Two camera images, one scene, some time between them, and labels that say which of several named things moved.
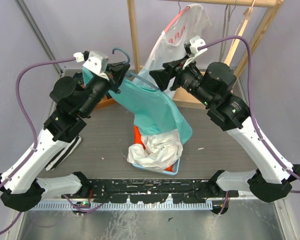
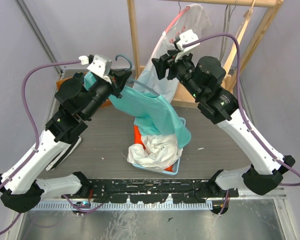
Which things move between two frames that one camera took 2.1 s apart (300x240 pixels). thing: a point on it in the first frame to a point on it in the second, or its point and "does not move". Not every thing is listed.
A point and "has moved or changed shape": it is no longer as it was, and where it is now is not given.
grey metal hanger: x=228 y=14 does not move
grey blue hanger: x=132 y=74 to x=131 y=80
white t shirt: x=161 y=150 does not move
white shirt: x=190 y=21 does not move
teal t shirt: x=152 y=111 has moved or changed shape
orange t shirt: x=138 y=140 does not move
